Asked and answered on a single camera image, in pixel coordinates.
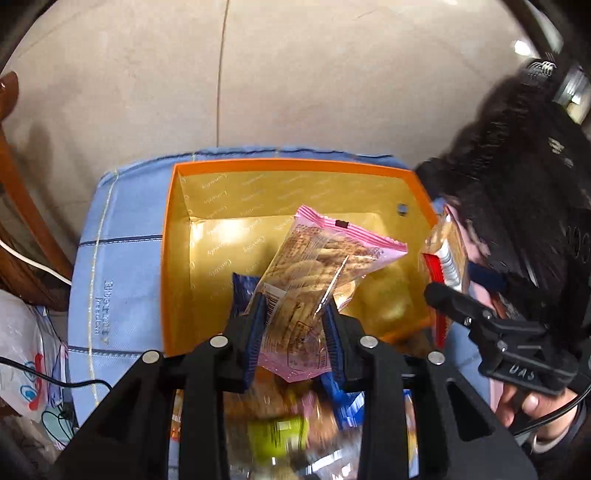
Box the pink cloth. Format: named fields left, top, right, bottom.
left=445, top=205, right=492, bottom=264

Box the blue and white snack packet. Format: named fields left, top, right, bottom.
left=321, top=371, right=370, bottom=432

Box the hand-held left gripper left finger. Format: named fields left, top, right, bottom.
left=51, top=293, right=271, bottom=480

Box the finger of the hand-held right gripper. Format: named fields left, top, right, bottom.
left=424, top=281, right=497, bottom=330
left=467, top=262, right=509, bottom=294

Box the clear brown cookie packet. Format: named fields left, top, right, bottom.
left=224, top=369, right=342, bottom=444

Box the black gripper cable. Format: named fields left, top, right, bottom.
left=512, top=392, right=583, bottom=437

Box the yellow-green snack packet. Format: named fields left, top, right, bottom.
left=247, top=413, right=310, bottom=462

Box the wooden chair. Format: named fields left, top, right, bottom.
left=0, top=71, right=75, bottom=310

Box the white printed plastic bag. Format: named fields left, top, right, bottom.
left=0, top=291, right=81, bottom=450

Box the thin black cable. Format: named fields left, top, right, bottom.
left=0, top=357, right=112, bottom=391

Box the white cable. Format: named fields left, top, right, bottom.
left=0, top=240, right=72, bottom=287

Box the silver metal cylinder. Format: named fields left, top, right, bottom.
left=551, top=62, right=591, bottom=109

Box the person with dark hair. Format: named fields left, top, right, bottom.
left=416, top=76, right=591, bottom=324

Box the red and white snack packet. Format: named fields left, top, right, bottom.
left=419, top=205, right=472, bottom=349

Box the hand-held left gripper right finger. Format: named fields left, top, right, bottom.
left=321, top=298, right=539, bottom=480

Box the orange cardboard box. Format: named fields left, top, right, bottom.
left=161, top=158, right=439, bottom=358

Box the pink cookie snack packet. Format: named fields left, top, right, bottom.
left=245, top=205, right=409, bottom=384

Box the dark blue snack packet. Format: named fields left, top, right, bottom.
left=231, top=272, right=262, bottom=321

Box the person's right hand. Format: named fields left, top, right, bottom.
left=498, top=383, right=580, bottom=441

